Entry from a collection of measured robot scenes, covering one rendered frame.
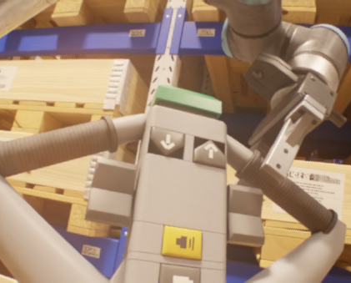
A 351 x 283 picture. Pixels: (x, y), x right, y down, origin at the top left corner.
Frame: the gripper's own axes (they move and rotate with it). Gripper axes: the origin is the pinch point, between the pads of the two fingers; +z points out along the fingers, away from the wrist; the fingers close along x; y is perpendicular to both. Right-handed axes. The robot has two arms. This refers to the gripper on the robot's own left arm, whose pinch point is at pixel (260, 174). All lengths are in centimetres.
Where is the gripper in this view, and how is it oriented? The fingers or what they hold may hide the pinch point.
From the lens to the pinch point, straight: 38.7
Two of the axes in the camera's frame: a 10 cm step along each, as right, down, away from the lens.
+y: 7.9, 6.1, -0.6
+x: -2.9, 4.6, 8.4
